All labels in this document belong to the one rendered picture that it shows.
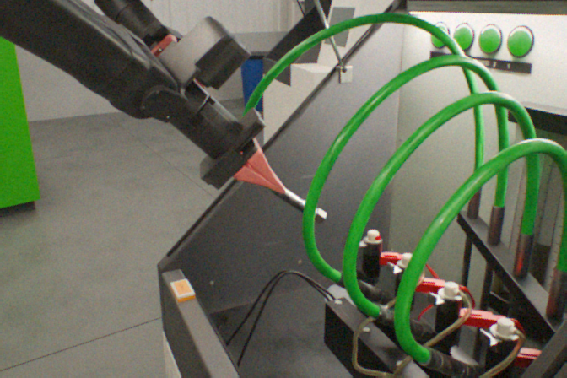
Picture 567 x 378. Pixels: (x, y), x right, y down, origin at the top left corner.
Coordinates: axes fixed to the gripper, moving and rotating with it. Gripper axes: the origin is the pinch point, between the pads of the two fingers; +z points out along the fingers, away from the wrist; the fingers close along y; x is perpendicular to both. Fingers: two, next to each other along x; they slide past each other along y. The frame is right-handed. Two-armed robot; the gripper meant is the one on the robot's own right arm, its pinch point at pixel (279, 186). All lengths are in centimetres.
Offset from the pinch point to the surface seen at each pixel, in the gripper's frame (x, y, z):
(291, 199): 11.7, -2.0, 7.5
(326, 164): -8.1, 6.8, -1.0
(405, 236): 36, 5, 44
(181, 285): 19.1, -27.8, 7.2
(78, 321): 154, -136, 34
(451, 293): -12.3, 6.0, 20.5
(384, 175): -15.1, 10.2, 1.3
